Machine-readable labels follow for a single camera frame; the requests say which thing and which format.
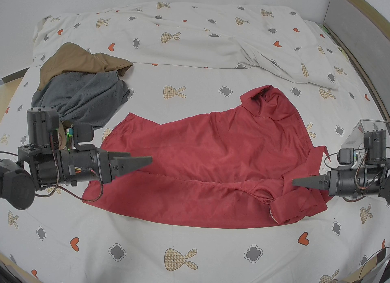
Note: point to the brown garment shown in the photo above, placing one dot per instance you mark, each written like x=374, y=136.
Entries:
x=79, y=58

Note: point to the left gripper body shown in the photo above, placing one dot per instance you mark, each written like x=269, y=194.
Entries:
x=85, y=166

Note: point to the white printed quilt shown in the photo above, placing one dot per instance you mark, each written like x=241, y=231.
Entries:
x=195, y=41

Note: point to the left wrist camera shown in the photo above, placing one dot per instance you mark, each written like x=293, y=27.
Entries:
x=83, y=134

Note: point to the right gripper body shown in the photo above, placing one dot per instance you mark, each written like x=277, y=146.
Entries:
x=344, y=182

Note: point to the grey garment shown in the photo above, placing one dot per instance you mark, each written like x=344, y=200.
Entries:
x=88, y=99

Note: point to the clear plastic box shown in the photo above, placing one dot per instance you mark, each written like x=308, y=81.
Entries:
x=356, y=132

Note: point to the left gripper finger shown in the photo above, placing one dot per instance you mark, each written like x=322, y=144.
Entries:
x=128, y=164
x=120, y=155

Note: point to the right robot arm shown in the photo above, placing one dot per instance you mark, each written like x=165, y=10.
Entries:
x=376, y=147

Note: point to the red shirt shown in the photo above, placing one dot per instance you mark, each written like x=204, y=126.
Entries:
x=207, y=169

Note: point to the bed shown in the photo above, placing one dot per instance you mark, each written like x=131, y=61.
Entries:
x=195, y=245

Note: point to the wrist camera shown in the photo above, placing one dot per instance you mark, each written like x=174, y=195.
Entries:
x=346, y=156
x=83, y=134

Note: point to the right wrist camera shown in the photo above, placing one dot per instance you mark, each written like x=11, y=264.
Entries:
x=346, y=156

